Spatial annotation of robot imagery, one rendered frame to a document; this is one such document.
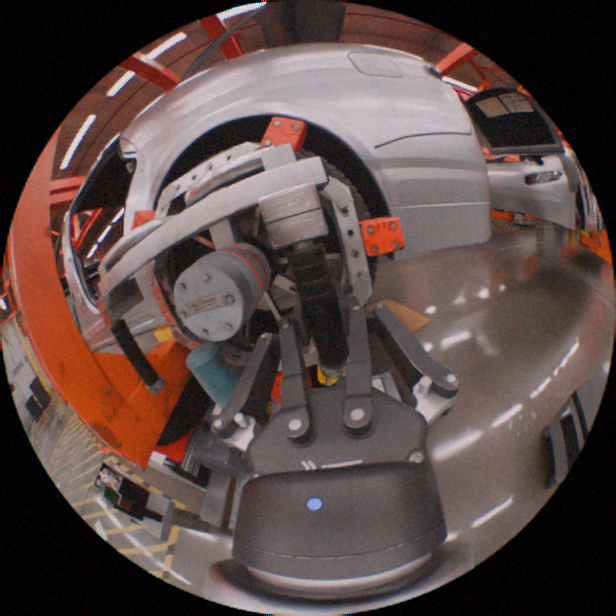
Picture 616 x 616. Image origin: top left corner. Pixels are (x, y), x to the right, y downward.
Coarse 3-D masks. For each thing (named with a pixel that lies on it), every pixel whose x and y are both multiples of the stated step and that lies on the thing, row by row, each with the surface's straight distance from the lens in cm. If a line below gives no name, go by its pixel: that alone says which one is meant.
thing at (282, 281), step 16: (256, 208) 51; (256, 224) 51; (192, 240) 69; (208, 240) 57; (256, 240) 51; (336, 240) 58; (176, 256) 63; (192, 256) 71; (272, 256) 55; (336, 256) 51; (176, 272) 63; (336, 272) 59; (288, 288) 53; (272, 304) 55; (256, 320) 74; (272, 320) 73; (240, 336) 64; (256, 336) 65
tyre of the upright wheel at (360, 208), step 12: (312, 156) 50; (348, 180) 50; (360, 204) 49; (360, 216) 49; (168, 264) 64; (372, 264) 51; (372, 276) 52; (372, 288) 53; (240, 348) 64; (252, 348) 63
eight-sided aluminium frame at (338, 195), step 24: (168, 192) 51; (336, 192) 39; (336, 216) 39; (360, 240) 40; (360, 264) 41; (168, 288) 60; (360, 288) 42; (168, 312) 58; (192, 336) 59; (240, 360) 58; (312, 360) 51
